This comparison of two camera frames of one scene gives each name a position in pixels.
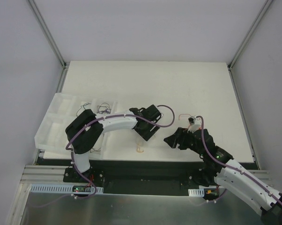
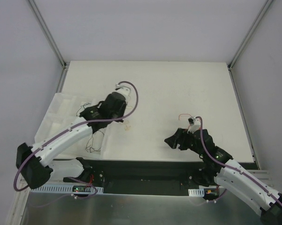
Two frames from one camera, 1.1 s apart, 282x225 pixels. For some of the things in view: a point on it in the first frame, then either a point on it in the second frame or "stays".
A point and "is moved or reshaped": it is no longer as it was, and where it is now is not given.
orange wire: [184, 114] stays
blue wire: [85, 104] stays
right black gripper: [181, 139] stays
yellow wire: [138, 149] is moved or reshaped
